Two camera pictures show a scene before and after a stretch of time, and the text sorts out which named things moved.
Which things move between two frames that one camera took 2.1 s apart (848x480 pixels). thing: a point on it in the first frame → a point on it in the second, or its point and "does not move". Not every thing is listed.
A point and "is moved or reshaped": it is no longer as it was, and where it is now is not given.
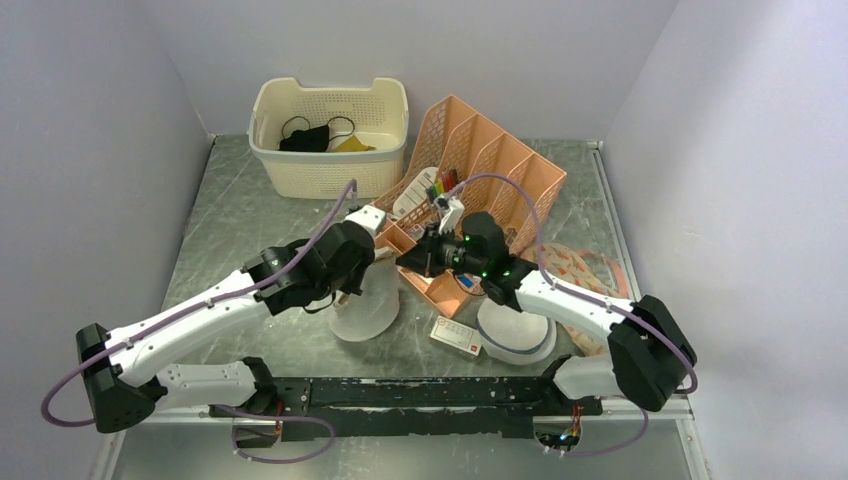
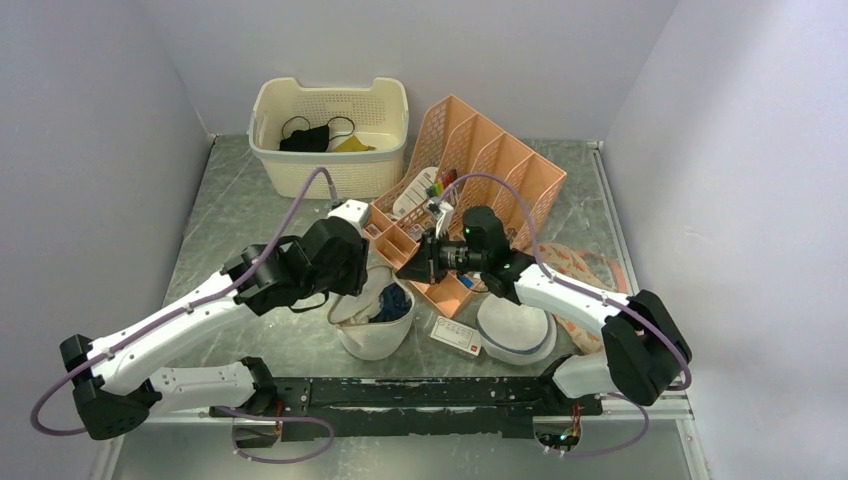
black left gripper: x=354 y=283 does not move
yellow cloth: x=353 y=144 does not move
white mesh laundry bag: x=368 y=315 is moved or reshaped
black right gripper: x=424 y=257 does not move
